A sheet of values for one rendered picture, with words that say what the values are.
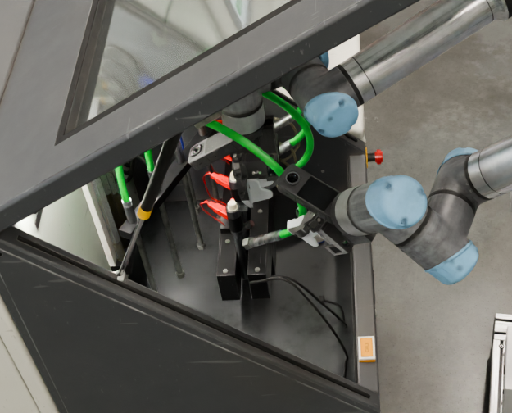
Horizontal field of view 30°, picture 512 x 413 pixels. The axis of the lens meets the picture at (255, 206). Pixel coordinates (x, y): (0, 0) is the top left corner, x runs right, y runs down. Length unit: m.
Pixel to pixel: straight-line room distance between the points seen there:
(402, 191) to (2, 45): 0.75
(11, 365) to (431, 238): 0.75
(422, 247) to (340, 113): 0.26
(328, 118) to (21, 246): 0.50
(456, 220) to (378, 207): 0.14
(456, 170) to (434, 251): 0.15
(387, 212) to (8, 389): 0.78
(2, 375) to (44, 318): 0.20
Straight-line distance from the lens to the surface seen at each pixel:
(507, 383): 1.73
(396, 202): 1.34
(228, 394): 1.70
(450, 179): 1.47
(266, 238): 1.71
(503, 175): 1.42
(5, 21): 1.77
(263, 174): 1.73
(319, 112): 1.49
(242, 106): 1.61
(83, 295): 1.51
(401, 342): 2.98
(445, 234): 1.40
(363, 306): 1.87
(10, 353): 1.67
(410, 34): 1.54
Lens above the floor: 2.44
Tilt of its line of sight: 46 degrees down
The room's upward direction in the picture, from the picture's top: 10 degrees counter-clockwise
